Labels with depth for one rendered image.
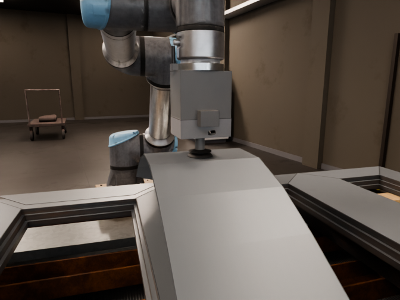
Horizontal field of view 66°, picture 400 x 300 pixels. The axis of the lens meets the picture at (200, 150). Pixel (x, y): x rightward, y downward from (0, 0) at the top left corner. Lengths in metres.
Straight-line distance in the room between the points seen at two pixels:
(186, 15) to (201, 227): 0.30
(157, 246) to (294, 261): 0.28
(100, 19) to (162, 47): 0.39
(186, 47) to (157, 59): 0.46
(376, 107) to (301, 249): 3.74
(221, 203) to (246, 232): 0.05
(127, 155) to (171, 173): 0.78
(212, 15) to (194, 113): 0.14
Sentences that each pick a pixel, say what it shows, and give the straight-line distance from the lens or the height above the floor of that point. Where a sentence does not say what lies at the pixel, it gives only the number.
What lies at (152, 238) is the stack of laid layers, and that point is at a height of 0.86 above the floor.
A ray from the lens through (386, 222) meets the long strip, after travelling 0.78.
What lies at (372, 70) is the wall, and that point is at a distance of 4.15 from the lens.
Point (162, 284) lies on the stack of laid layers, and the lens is 0.50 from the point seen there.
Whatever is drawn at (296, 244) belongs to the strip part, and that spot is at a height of 0.96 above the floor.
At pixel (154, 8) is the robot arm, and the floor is 1.27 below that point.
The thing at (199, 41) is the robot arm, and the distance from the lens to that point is 0.48.
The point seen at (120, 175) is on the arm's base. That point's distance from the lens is 1.24.
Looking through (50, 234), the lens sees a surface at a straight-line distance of 1.12.
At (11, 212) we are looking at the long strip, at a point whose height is 0.86.
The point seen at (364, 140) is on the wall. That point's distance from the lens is 4.20.
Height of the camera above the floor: 1.14
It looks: 12 degrees down
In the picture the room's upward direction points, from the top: straight up
